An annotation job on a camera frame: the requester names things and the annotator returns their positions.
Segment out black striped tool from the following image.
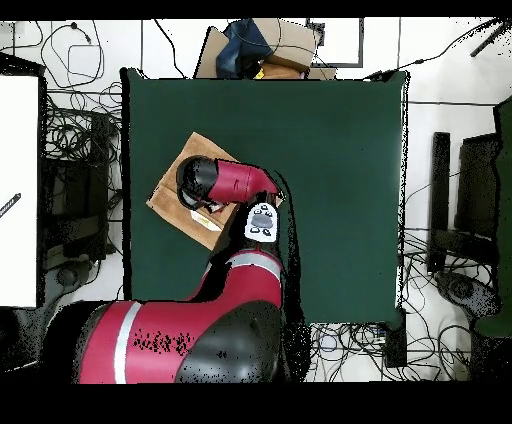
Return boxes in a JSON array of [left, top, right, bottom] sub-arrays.
[[0, 192, 22, 219]]

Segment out dark green covered furniture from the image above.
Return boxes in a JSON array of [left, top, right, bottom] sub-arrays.
[[473, 95, 512, 337]]

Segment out white board panel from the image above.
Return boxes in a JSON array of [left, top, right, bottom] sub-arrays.
[[0, 74, 40, 309]]

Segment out black rod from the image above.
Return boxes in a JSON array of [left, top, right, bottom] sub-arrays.
[[469, 23, 509, 58]]

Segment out black chair base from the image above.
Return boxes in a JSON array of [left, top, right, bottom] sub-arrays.
[[434, 270, 502, 321]]

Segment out black box unit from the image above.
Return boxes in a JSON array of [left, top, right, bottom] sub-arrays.
[[455, 133, 501, 241]]

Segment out brown cardboard box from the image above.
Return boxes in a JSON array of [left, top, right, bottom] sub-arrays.
[[193, 17, 337, 80]]

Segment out black power strip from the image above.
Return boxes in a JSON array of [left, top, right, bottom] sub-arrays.
[[384, 307, 408, 368]]

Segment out grey square floor frame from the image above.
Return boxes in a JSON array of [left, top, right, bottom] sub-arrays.
[[305, 17, 365, 68]]

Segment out tan terry towel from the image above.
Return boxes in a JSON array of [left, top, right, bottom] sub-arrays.
[[145, 131, 285, 252]]

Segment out black upright bar stand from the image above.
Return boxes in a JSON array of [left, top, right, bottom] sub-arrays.
[[426, 131, 451, 274]]

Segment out black looped cable with plug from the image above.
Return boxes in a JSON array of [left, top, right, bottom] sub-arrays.
[[39, 21, 106, 90]]

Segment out grey chair base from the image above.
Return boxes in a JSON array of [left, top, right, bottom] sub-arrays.
[[43, 259, 97, 309]]

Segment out dark green table cloth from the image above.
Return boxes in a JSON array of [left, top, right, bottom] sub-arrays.
[[120, 67, 409, 326]]

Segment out black equipment rack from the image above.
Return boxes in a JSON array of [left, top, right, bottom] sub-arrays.
[[42, 113, 111, 261]]

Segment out blue jeans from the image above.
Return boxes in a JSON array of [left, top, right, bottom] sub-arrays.
[[216, 18, 274, 79]]

